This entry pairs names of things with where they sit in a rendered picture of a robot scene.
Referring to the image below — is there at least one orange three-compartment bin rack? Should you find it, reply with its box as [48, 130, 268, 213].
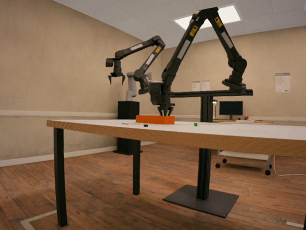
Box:
[136, 115, 175, 125]

